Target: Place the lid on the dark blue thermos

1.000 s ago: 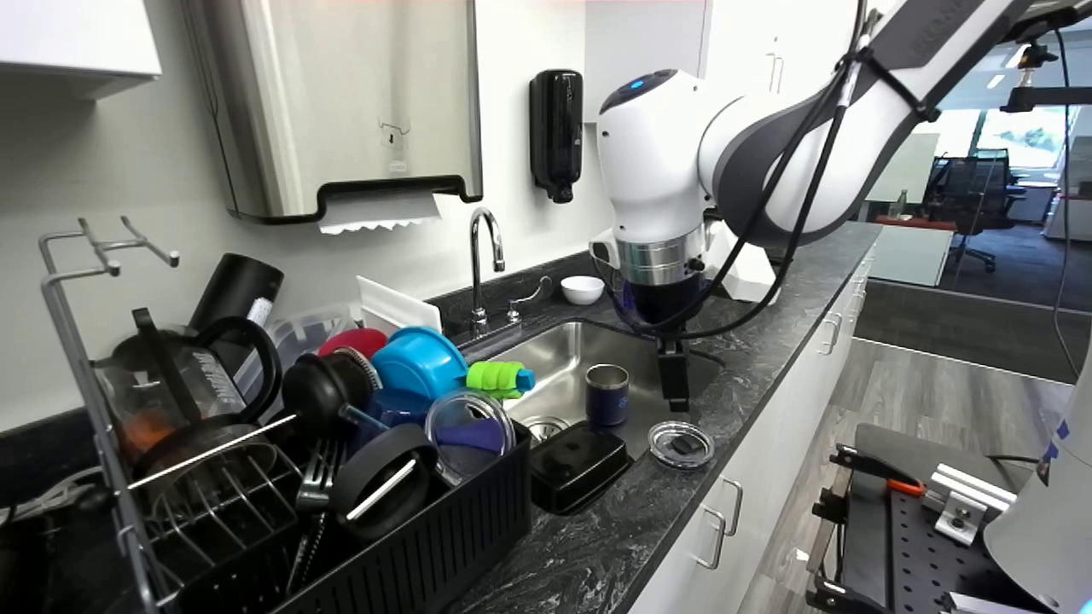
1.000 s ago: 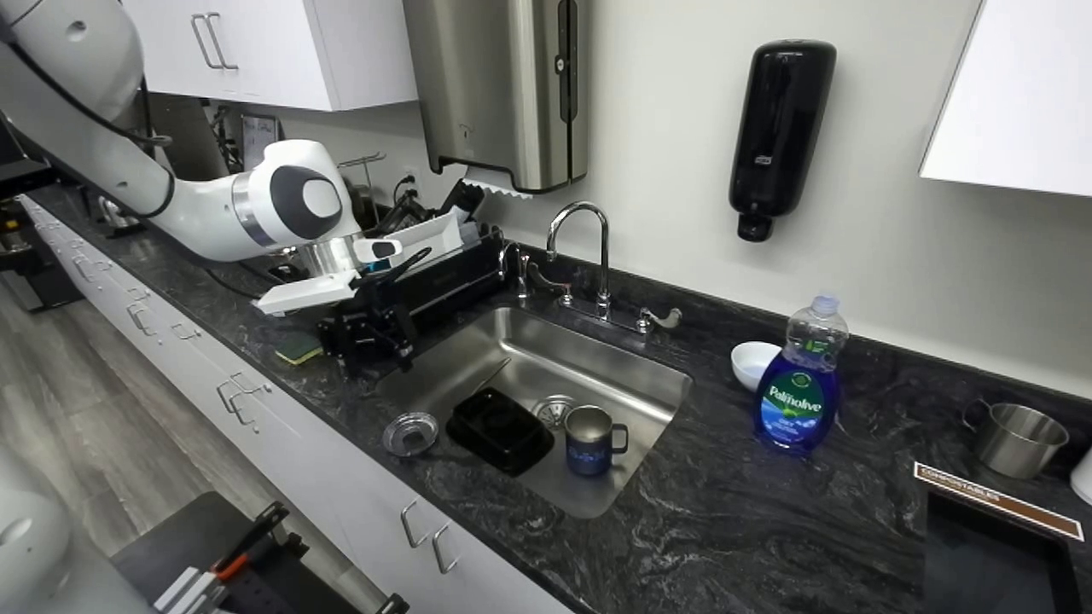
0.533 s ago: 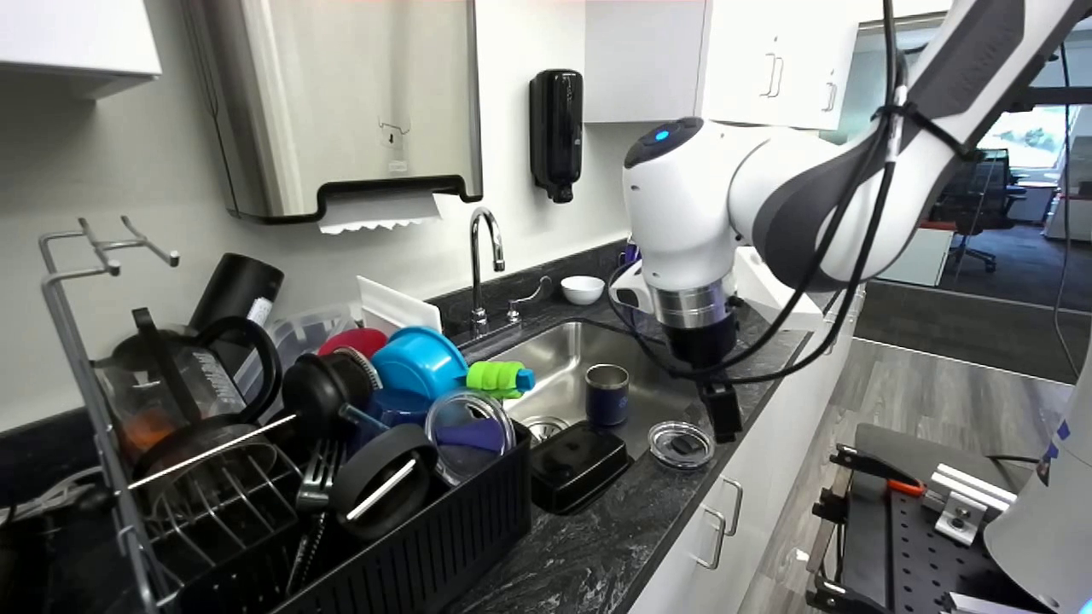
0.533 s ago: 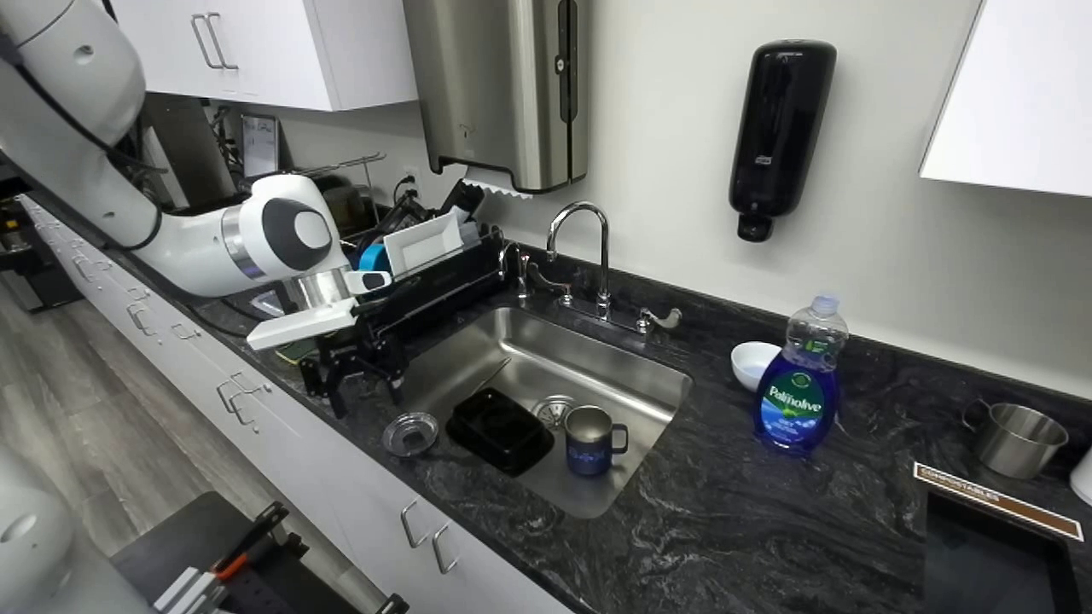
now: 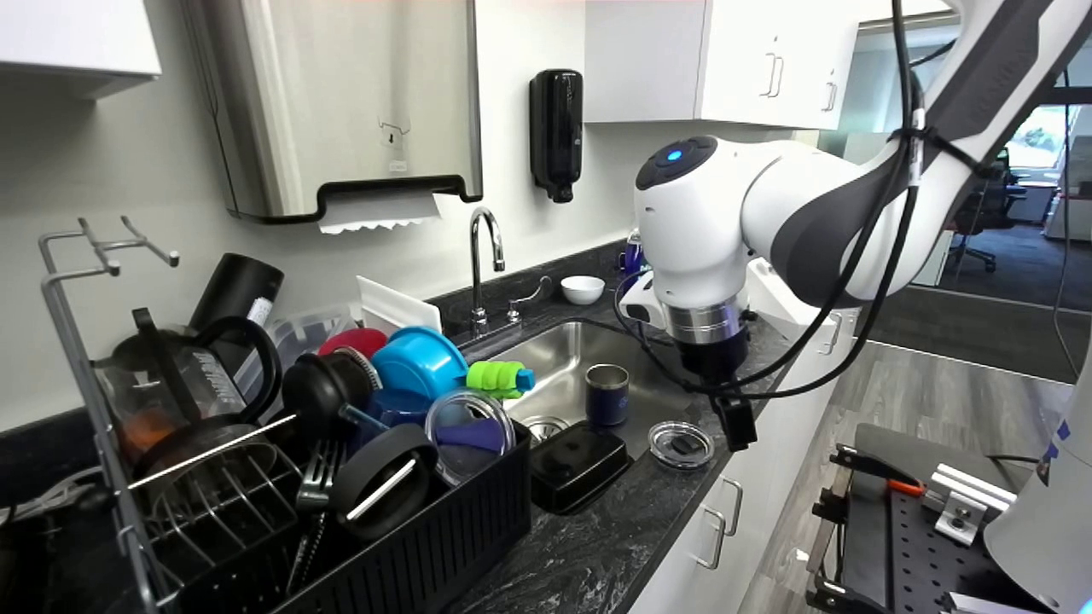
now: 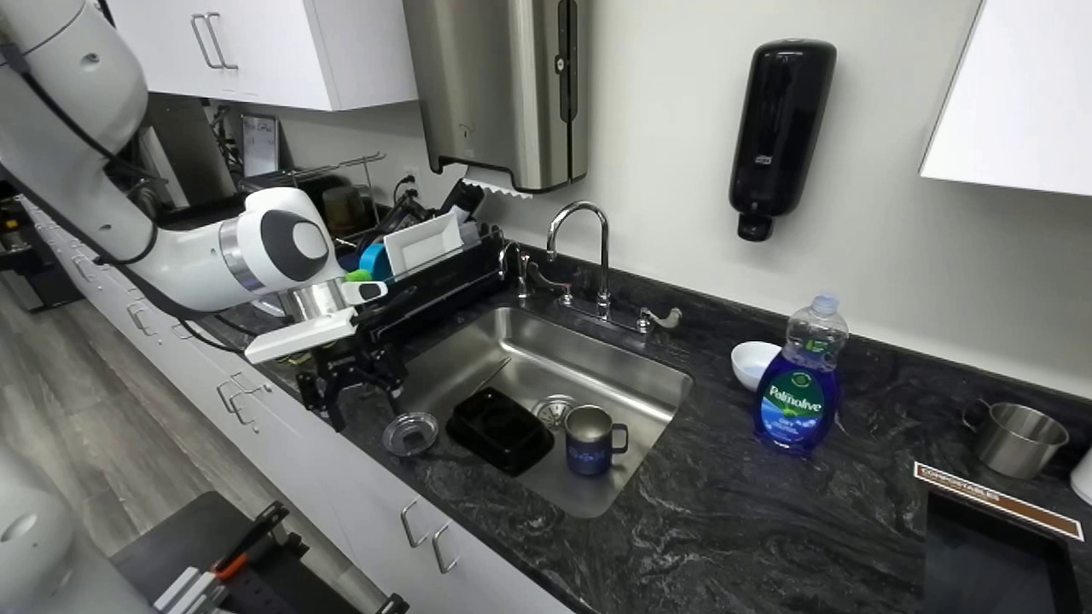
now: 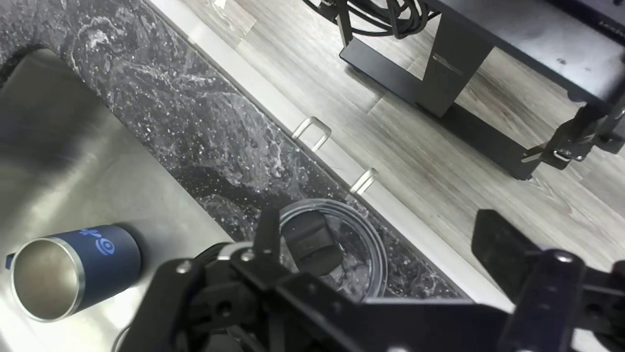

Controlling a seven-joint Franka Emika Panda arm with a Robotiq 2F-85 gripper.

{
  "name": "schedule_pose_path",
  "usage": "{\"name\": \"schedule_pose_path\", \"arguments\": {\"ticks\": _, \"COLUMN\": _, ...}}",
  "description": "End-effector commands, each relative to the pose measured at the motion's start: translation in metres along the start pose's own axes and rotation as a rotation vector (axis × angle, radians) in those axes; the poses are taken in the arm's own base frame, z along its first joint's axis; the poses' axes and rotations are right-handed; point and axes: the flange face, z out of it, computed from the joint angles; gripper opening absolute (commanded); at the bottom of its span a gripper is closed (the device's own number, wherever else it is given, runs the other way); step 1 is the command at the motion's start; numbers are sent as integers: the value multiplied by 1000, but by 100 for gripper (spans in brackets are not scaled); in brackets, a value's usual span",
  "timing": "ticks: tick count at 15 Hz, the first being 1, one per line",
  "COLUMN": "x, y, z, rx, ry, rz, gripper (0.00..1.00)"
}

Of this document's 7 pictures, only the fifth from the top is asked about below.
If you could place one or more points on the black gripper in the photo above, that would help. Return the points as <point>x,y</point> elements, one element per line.
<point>715,361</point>

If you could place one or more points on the clear lid black slider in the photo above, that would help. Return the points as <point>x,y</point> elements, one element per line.
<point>680,445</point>

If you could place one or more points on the dark blue steel thermos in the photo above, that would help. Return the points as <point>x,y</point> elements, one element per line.
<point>606,397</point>

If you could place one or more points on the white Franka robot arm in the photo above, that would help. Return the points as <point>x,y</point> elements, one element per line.
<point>703,217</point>

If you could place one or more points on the clear lid purple slider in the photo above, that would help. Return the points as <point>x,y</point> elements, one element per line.
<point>470,438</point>

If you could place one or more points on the black round lid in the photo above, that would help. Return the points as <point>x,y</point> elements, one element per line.
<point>381,482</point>

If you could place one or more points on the white base cabinet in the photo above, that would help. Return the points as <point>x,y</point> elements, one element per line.
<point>773,489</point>

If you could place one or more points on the small white bowl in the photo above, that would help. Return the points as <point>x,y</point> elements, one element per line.
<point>581,291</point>

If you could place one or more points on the stainless steel sink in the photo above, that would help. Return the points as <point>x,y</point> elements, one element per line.
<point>547,354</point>

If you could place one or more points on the black plastic food container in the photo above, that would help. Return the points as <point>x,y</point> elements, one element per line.
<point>573,464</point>

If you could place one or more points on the chrome faucet side lever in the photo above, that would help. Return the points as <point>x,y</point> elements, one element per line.
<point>533,298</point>

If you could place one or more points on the chrome sink faucet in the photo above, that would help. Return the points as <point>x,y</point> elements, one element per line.
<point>486,259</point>

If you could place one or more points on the black breadboard table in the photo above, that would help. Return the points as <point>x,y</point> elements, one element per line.
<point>909,556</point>

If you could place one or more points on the blue bowl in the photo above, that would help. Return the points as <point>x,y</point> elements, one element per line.
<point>415,364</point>

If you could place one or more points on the black office chair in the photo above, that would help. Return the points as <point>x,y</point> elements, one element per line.
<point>983,206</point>

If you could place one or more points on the white cutting board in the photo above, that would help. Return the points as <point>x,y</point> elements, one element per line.
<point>397,305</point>

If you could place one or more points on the black ribbed dish rack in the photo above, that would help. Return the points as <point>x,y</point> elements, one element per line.
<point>431,548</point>

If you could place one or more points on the white paper towel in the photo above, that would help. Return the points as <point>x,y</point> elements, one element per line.
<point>395,213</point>

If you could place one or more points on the red bowl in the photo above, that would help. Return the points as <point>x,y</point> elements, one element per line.
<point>356,342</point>

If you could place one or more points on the black ladle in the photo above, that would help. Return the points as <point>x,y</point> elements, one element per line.
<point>325,381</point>

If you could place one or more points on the clear plastic container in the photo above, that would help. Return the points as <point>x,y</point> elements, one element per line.
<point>307,329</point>

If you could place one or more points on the black spatula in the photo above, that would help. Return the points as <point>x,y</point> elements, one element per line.
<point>318,480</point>

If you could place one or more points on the steel paper towel dispenser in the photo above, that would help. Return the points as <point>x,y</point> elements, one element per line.
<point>341,105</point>

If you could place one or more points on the black tumbler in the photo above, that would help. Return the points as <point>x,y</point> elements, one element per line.
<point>232,291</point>

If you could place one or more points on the glass coffee pot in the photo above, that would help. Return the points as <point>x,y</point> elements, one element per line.
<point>159,387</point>

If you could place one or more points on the black wall soap dispenser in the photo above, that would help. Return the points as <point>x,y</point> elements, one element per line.
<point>556,132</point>

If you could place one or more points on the aluminium bracket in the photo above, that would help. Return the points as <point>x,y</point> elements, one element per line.
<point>966,498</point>

